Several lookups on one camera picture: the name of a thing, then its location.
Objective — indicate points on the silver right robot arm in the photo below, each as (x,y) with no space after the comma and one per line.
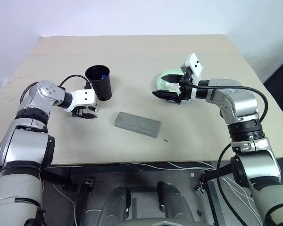
(240,103)

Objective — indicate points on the grey glasses case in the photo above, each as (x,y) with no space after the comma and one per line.
(136,123)

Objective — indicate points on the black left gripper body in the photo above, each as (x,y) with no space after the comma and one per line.
(77,111)

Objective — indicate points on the metal clamp bracket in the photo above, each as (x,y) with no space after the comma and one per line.
(89,184)
(200,188)

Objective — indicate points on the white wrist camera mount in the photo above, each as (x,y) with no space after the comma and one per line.
(85,96)
(194,63)

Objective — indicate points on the black marker with white end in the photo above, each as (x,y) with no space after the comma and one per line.
(93,109)

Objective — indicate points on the black cup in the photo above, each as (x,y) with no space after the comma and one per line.
(103,89)

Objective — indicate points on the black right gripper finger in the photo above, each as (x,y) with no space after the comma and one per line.
(171,78)
(167,95)

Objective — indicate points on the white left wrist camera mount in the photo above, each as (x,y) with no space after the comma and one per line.
(85,96)

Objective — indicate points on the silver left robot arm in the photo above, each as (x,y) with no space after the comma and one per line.
(26,146)

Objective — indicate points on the blue marker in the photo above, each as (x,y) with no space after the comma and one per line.
(104,76)

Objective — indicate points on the dark grey rounded shape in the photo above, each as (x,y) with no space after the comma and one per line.
(174,200)
(119,202)

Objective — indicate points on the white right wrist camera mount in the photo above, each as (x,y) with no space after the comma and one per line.
(194,63)

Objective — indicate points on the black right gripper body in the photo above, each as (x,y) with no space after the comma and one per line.
(185,88)

